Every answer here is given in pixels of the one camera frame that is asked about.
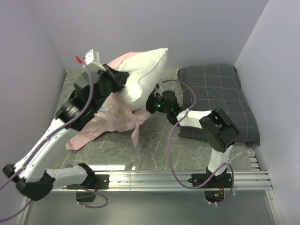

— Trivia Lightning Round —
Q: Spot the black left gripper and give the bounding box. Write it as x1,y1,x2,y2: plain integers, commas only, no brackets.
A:
92,62,129,111

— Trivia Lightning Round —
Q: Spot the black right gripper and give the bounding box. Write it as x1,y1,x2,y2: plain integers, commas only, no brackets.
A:
133,92,171,114

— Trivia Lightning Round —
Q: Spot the pink printed pillowcase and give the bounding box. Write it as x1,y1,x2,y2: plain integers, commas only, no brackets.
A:
66,60,150,150

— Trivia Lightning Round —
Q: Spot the white pillow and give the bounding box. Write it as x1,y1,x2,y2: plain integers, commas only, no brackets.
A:
113,48,168,111

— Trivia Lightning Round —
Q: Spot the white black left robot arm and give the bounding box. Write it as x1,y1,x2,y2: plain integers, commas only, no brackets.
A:
3,65,129,201

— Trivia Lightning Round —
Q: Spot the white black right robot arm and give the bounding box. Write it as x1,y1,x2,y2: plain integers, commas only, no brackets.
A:
146,90,240,189

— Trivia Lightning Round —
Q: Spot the grey checked pillow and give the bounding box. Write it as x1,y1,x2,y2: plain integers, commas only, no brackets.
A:
177,65,260,145

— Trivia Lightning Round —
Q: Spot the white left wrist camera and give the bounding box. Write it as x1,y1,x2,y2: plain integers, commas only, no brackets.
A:
84,49,106,72

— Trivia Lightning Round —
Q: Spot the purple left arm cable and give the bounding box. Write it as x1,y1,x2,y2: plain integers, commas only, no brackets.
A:
0,65,109,221

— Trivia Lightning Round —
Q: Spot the aluminium mounting rail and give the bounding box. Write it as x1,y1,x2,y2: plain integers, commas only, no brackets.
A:
14,142,285,225

